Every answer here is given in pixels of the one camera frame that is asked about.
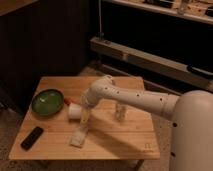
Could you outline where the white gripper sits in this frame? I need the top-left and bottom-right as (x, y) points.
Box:
(80, 93), (94, 125)

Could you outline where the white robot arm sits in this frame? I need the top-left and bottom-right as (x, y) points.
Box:
(82, 75), (213, 171)

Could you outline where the green ceramic bowl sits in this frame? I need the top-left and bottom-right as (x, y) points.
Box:
(31, 89), (64, 117)

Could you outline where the white folded cloth packet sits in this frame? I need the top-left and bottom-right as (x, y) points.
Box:
(70, 126), (88, 148)

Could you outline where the small red object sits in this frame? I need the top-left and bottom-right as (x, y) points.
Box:
(64, 98), (72, 105)

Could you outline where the wooden low table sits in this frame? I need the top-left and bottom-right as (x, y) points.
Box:
(8, 76), (161, 169)

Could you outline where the clear plastic bottle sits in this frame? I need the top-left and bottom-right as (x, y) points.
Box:
(115, 103), (127, 121)

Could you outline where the grey metal beam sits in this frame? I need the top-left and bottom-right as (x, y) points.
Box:
(90, 37), (213, 92)

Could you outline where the metal vertical pole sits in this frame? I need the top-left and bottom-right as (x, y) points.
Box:
(98, 0), (104, 40)

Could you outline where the dark wooden cabinet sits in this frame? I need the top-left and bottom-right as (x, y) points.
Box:
(0, 0), (89, 113)

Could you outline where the wooden shelf with items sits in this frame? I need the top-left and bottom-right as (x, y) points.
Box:
(105, 0), (213, 25)

